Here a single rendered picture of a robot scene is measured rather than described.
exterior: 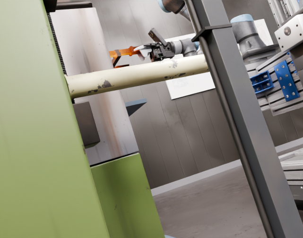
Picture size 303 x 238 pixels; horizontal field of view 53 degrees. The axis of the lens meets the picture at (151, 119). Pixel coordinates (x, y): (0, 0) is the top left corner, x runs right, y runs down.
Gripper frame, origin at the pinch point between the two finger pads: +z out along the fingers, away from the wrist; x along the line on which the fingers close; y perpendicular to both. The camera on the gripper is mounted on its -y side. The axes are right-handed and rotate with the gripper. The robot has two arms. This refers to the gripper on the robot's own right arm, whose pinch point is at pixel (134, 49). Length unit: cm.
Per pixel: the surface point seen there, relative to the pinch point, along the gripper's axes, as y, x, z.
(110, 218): 64, -51, 44
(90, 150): 46, -51, 44
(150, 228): 70, -51, 34
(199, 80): -27, 210, -173
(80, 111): 40, -74, 48
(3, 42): 28, -80, 58
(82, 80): 35, -75, 46
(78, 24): 10, -51, 37
